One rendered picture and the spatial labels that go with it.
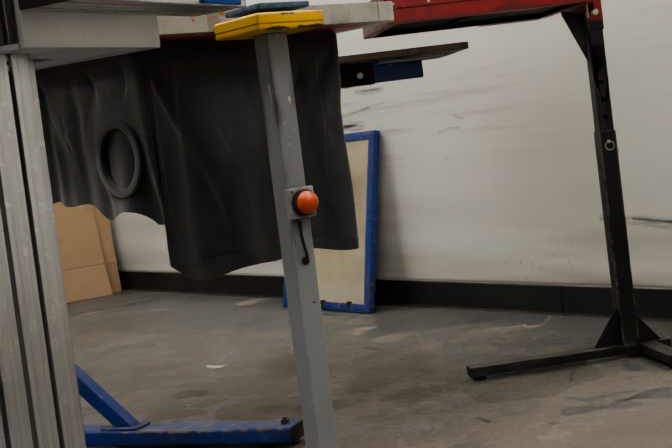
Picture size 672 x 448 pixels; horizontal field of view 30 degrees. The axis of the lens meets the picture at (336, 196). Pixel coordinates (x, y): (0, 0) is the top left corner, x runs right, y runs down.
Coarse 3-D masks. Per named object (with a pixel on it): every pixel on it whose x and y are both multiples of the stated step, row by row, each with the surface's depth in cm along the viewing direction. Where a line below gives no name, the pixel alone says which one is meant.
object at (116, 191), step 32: (64, 64) 239; (96, 64) 229; (128, 64) 219; (64, 96) 242; (96, 96) 233; (128, 96) 222; (64, 128) 245; (96, 128) 234; (128, 128) 222; (64, 160) 249; (96, 160) 234; (128, 160) 226; (64, 192) 250; (96, 192) 240; (128, 192) 225; (160, 224) 224
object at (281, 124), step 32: (224, 32) 201; (256, 32) 196; (288, 32) 204; (288, 64) 202; (288, 96) 202; (288, 128) 201; (288, 160) 201; (288, 192) 200; (288, 224) 202; (288, 256) 203; (288, 288) 204; (320, 320) 204; (320, 352) 204; (320, 384) 203; (320, 416) 203
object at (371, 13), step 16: (160, 16) 210; (176, 16) 212; (208, 16) 215; (224, 16) 217; (336, 16) 232; (352, 16) 234; (368, 16) 237; (384, 16) 239; (160, 32) 210; (176, 32) 212; (192, 32) 213; (208, 32) 216; (336, 32) 251
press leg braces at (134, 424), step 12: (84, 372) 335; (84, 384) 331; (96, 384) 333; (84, 396) 332; (96, 396) 330; (108, 396) 332; (96, 408) 330; (108, 408) 329; (120, 408) 330; (108, 420) 329; (120, 420) 328; (132, 420) 329
